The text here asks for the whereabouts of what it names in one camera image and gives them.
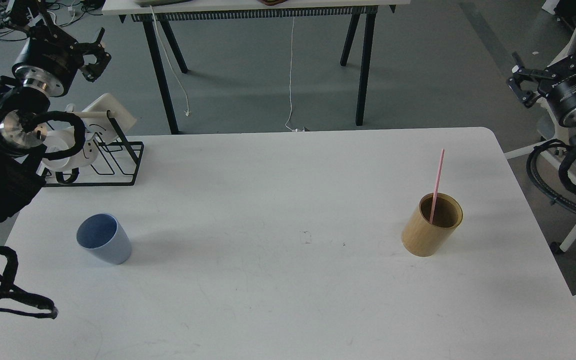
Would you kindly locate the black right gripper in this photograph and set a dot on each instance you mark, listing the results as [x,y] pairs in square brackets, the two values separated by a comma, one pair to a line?
[562,97]

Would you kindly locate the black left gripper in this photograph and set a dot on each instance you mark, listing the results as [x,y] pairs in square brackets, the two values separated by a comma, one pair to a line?
[49,57]

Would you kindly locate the light blue plastic cup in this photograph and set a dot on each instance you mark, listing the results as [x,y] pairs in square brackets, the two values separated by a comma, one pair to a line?
[103,236]

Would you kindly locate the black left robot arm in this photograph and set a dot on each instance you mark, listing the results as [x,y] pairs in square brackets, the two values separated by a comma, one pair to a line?
[30,133]

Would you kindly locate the white square plate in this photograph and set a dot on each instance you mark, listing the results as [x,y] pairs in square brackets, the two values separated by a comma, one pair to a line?
[97,117]

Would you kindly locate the white mug on rack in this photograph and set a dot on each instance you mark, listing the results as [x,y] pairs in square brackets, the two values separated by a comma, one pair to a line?
[63,139]

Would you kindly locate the white background table black legs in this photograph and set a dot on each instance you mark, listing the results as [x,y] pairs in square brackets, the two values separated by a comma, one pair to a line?
[232,70]

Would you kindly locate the bamboo cylinder holder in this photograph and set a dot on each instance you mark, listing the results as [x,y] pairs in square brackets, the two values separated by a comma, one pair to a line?
[423,239]

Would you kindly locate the black wire dish rack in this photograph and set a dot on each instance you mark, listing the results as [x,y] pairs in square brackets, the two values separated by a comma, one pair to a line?
[117,164]

